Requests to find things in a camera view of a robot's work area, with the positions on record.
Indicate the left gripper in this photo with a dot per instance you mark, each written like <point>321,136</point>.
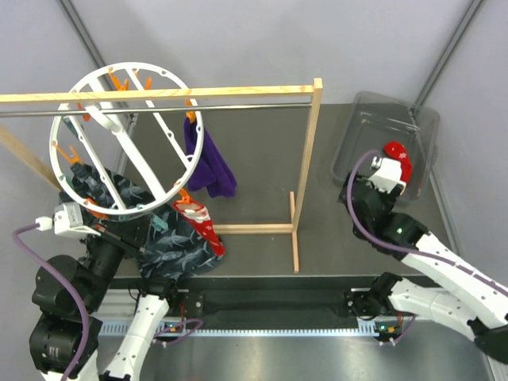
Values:
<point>130,233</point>

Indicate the teal clip front rim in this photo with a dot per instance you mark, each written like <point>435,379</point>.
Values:
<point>159,224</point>

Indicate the orange front clip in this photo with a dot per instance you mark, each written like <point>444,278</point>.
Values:
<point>184,197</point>

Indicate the red snowflake sock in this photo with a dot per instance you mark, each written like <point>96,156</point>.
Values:
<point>198,216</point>
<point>397,151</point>

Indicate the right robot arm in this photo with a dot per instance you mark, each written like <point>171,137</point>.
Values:
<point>469,302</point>

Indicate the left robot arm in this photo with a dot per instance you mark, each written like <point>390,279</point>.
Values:
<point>64,342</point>

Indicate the white round clip hanger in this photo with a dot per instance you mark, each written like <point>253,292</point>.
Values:
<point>112,124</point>

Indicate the teal clip front left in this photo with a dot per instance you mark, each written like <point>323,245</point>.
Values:
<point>66,182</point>

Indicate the orange clip top rim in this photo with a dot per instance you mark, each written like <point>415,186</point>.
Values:
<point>71,157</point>

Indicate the orange clip holding purple sock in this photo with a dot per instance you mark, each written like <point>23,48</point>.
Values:
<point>191,115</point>

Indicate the orange clip right bar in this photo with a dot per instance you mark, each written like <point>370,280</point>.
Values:
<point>118,84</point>

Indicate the orange clip upper right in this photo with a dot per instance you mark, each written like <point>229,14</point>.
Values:
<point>147,84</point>

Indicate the dark shark print cloth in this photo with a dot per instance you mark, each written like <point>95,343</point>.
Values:
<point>178,253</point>

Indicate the purple sock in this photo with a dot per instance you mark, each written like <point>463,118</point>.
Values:
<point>211,172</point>

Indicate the metal rack rod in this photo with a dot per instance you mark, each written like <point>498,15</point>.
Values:
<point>152,110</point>

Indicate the grey plastic bin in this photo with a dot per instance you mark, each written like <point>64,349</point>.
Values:
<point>377,120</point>

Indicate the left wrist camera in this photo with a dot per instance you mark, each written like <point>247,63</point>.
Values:
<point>67,221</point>

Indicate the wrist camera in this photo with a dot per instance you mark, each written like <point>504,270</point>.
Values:
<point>387,175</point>
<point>67,221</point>

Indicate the wooden clothes rack frame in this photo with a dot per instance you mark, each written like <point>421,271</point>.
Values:
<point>314,90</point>

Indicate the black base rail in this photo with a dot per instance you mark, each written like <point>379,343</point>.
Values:
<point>300,302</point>

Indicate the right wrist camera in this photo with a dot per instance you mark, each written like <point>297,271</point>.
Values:
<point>387,175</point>

